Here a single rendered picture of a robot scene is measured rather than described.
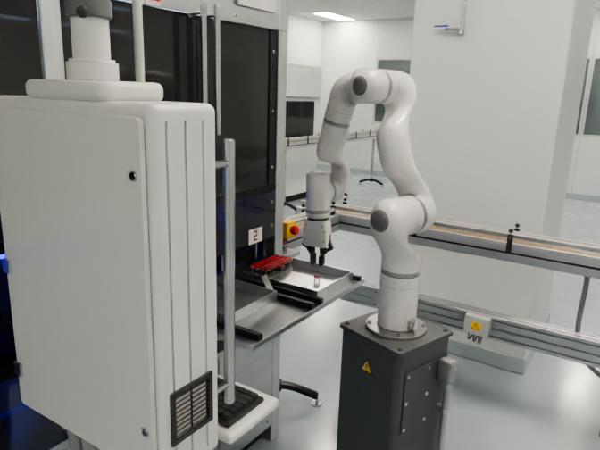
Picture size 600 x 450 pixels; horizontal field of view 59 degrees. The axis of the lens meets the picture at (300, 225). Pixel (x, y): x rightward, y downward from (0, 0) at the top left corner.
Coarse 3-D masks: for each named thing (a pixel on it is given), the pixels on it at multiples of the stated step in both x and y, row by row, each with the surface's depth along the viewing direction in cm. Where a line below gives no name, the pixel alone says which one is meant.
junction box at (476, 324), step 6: (468, 312) 260; (468, 318) 257; (474, 318) 255; (480, 318) 254; (486, 318) 254; (468, 324) 257; (474, 324) 256; (480, 324) 254; (486, 324) 252; (462, 330) 260; (468, 330) 258; (474, 330) 256; (480, 330) 254; (486, 330) 253; (480, 336) 255; (486, 336) 254
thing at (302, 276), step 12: (300, 264) 215; (312, 264) 211; (252, 276) 196; (288, 276) 204; (300, 276) 205; (312, 276) 205; (324, 276) 206; (336, 276) 206; (348, 276) 199; (300, 288) 185; (312, 288) 192; (324, 288) 185; (336, 288) 192
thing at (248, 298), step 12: (216, 276) 194; (216, 288) 189; (240, 288) 189; (252, 288) 186; (264, 288) 182; (240, 300) 179; (252, 300) 180; (264, 300) 175; (276, 300) 181; (240, 312) 165; (252, 312) 170
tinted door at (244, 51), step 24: (240, 24) 183; (240, 48) 185; (264, 48) 196; (240, 72) 187; (264, 72) 198; (240, 96) 189; (264, 96) 201; (240, 120) 191; (264, 120) 203; (216, 144) 183; (240, 144) 193; (264, 144) 205; (240, 168) 196; (264, 168) 208; (216, 192) 187
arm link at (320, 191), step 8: (312, 176) 181; (320, 176) 180; (328, 176) 182; (312, 184) 181; (320, 184) 181; (328, 184) 182; (312, 192) 182; (320, 192) 181; (328, 192) 183; (312, 200) 182; (320, 200) 182; (328, 200) 184; (312, 208) 183; (320, 208) 183; (328, 208) 184
